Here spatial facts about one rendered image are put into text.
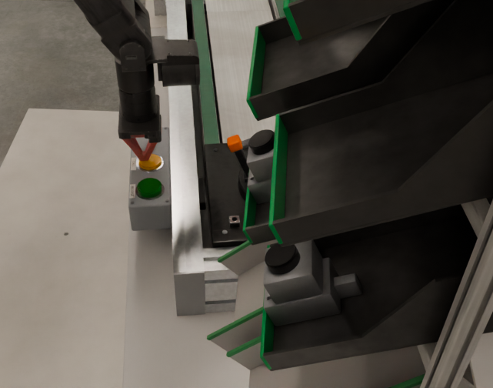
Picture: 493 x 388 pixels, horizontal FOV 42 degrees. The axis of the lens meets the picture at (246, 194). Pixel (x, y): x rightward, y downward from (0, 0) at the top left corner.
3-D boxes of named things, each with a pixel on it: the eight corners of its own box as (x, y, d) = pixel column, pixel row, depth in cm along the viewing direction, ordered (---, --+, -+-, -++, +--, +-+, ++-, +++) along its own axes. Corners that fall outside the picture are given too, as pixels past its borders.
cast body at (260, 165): (257, 205, 71) (231, 158, 67) (260, 178, 75) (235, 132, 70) (329, 187, 68) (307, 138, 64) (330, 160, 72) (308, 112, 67)
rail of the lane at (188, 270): (176, 316, 101) (173, 270, 93) (168, 33, 165) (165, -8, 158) (211, 314, 101) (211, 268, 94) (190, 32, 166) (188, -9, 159)
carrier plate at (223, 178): (212, 251, 99) (212, 242, 97) (204, 152, 116) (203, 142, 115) (366, 242, 101) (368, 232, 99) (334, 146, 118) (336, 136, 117)
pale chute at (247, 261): (231, 356, 81) (206, 339, 79) (240, 275, 91) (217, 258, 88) (425, 261, 67) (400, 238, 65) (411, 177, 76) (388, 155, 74)
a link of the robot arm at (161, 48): (116, 1, 94) (118, 43, 89) (194, -2, 96) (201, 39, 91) (124, 61, 104) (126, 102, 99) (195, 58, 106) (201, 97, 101)
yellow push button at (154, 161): (138, 177, 111) (138, 168, 110) (139, 162, 114) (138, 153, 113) (162, 175, 112) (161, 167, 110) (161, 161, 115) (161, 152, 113)
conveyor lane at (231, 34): (214, 289, 105) (213, 247, 98) (192, 31, 166) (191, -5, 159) (385, 277, 107) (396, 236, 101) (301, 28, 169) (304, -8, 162)
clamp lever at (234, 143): (244, 178, 104) (227, 145, 99) (243, 171, 105) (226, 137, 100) (264, 172, 103) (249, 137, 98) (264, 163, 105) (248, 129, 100)
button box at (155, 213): (131, 232, 108) (128, 205, 104) (134, 152, 123) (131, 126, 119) (173, 229, 109) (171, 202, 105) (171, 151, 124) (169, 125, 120)
